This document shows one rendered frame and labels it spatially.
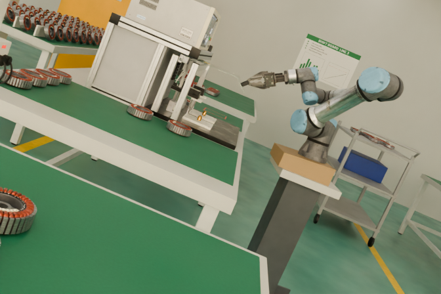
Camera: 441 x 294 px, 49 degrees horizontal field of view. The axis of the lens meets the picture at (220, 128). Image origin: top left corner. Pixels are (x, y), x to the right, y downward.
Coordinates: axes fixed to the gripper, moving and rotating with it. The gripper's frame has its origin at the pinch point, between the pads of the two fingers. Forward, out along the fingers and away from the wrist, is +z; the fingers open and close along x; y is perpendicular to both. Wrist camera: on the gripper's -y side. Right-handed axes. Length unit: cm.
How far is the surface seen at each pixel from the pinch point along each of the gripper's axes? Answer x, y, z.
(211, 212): 36, 102, 15
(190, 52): -17.5, 29.2, 23.7
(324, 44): -23, -525, -116
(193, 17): -34.4, 15.3, 21.9
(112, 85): -7, 28, 62
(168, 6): -41, 15, 33
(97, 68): -16, 29, 68
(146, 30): -30, 29, 42
